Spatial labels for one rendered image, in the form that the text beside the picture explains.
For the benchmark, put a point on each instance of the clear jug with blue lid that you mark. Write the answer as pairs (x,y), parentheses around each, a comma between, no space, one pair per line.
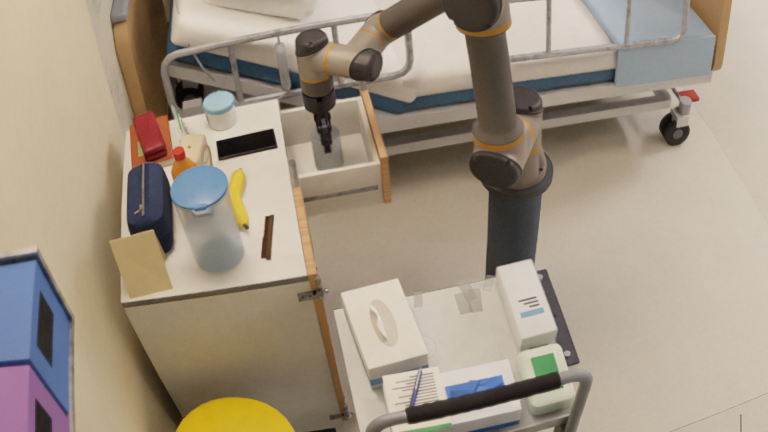
(207,222)

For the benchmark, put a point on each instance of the blue and purple box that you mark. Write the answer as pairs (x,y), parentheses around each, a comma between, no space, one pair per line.
(30,342)

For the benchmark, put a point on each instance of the yellow banana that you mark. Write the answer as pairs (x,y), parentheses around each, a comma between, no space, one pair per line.
(238,198)

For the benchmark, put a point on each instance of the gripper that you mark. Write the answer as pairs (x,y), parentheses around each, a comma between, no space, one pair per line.
(318,105)

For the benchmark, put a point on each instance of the white box with blue label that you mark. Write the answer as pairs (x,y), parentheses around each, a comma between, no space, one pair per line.
(527,306)

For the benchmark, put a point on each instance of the orange bottle with red cap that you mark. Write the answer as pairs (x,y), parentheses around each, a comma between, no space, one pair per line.
(180,167)

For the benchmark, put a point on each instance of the green pen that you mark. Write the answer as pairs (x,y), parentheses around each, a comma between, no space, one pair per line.
(179,120)

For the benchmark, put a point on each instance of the white notepad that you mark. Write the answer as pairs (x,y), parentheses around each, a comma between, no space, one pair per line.
(399,390)

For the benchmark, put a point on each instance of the white bedside cabinet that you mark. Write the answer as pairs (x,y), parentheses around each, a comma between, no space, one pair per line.
(228,324)

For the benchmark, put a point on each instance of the white drawer with wooden front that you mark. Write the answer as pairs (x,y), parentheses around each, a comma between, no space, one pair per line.
(342,174)

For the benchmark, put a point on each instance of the hospital bed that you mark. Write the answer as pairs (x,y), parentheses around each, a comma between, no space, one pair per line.
(432,42)

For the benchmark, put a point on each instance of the red case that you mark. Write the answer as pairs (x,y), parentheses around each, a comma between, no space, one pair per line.
(149,135)

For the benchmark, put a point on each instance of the wooden-edged cupboard door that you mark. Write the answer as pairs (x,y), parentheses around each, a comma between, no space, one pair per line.
(324,324)

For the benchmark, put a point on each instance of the navy blue pouch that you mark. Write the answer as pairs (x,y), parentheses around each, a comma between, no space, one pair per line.
(149,207)

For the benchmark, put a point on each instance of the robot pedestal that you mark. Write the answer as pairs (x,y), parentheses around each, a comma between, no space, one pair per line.
(513,228)

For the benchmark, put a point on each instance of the blue pen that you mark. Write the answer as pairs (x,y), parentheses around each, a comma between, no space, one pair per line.
(416,388)

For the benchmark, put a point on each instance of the white trolley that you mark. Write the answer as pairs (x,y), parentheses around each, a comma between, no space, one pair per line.
(462,336)

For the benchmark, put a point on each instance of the white and blue packet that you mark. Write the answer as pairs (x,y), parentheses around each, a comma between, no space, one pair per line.
(480,381)

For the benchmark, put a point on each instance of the black phone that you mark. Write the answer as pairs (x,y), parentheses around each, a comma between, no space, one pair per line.
(246,144)

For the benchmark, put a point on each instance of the white box with green square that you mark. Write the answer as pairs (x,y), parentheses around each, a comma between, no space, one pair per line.
(546,378)

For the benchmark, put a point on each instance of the cream mug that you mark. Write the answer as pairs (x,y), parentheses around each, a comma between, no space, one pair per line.
(195,147)

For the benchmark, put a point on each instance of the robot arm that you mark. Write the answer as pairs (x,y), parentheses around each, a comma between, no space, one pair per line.
(489,66)

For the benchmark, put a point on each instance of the white jar with blue lid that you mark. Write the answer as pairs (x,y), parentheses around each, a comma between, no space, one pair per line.
(219,111)

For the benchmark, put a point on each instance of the orange book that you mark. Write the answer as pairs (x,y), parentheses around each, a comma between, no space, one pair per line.
(135,153)

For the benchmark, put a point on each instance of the light blue blanket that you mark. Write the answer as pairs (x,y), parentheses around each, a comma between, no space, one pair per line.
(654,30)

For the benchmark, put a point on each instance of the yellow round stool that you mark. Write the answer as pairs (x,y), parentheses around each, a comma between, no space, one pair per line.
(235,417)

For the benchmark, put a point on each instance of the white tissue box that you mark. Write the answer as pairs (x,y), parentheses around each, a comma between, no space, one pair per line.
(384,327)

